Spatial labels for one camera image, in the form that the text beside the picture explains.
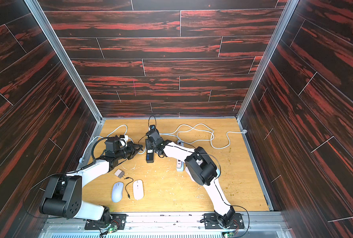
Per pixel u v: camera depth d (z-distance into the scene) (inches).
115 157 27.7
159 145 29.0
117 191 32.4
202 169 21.7
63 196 35.6
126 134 43.7
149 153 37.9
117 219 29.0
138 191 32.4
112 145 27.1
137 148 33.1
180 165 34.7
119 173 34.8
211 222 28.5
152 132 31.1
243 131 43.8
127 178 34.8
